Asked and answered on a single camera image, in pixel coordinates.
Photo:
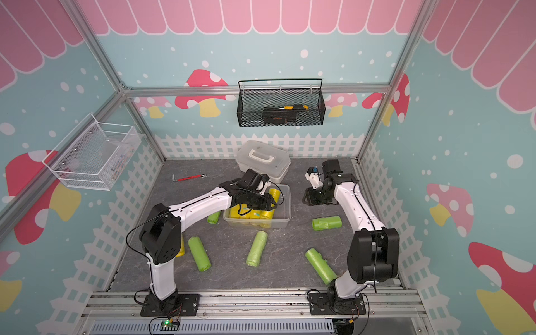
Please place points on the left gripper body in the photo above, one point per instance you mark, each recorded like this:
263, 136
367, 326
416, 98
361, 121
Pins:
256, 200

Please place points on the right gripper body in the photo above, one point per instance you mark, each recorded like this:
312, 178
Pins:
318, 196

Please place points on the yellow roll with blue label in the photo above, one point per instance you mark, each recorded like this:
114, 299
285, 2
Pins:
255, 214

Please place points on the light green roll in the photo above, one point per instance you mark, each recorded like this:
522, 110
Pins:
257, 248

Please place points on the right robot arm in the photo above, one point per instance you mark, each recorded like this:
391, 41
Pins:
373, 256

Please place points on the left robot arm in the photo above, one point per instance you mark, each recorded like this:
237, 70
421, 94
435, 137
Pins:
161, 233

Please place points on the yellow black screwdriver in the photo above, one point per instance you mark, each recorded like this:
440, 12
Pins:
294, 107

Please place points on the black tool in basket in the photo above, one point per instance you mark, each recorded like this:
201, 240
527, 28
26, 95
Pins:
278, 116

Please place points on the small circuit board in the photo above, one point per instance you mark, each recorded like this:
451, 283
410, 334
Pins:
169, 326

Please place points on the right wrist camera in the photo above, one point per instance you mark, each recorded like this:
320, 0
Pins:
314, 178

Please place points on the white lidded case with handle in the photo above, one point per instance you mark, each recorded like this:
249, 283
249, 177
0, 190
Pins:
264, 159

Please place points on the red handled hex key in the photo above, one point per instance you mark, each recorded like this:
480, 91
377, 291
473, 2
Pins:
198, 176

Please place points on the black wire mesh basket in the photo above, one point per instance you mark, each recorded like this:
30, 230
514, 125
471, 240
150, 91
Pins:
255, 95

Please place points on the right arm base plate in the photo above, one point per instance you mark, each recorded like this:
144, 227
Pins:
328, 304

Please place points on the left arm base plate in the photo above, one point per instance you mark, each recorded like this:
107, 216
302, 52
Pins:
175, 305

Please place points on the white wire basket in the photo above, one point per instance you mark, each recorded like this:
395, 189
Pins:
93, 155

